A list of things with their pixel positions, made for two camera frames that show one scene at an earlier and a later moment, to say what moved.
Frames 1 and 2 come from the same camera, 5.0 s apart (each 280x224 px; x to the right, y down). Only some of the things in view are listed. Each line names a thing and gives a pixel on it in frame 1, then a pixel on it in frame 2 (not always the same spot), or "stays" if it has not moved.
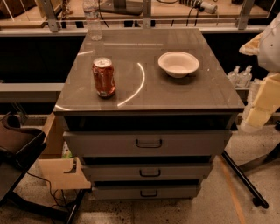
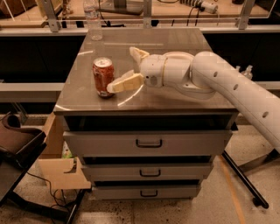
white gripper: x=270 y=49 → x=152 y=71
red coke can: x=104 y=77 stays
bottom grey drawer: x=146 y=192 stays
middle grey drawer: x=148 y=172 stays
